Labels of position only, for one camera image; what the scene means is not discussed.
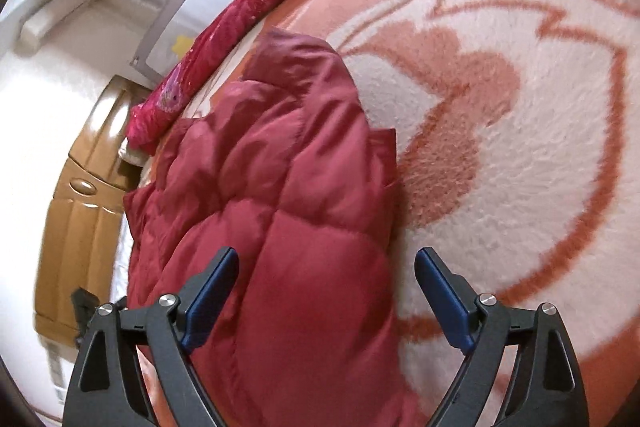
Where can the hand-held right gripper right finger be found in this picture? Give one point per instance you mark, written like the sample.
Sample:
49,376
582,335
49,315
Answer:
445,297

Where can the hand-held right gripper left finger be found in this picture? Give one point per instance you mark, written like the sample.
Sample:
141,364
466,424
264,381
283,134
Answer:
207,297

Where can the red quilted puffer jacket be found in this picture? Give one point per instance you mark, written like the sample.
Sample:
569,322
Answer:
300,207

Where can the grey striped pillow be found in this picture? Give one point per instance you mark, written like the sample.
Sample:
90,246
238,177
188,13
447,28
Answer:
121,257

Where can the wooden headboard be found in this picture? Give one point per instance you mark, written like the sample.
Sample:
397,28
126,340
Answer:
75,217

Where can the orange and white blanket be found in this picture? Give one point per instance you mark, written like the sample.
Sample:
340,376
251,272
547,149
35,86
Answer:
525,157

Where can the small white pillow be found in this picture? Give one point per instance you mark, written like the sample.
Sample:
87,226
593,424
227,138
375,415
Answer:
131,153

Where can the pink patterned rolled quilt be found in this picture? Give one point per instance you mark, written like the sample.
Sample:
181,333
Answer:
240,22

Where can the white wall air conditioner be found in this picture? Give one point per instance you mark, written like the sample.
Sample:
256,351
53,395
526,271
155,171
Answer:
55,14

